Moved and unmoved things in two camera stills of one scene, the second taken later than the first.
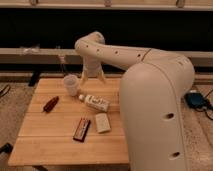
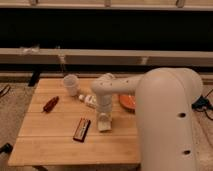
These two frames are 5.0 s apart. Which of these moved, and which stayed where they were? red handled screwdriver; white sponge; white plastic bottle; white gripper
Moved: white gripper
Stayed: white plastic bottle; white sponge; red handled screwdriver
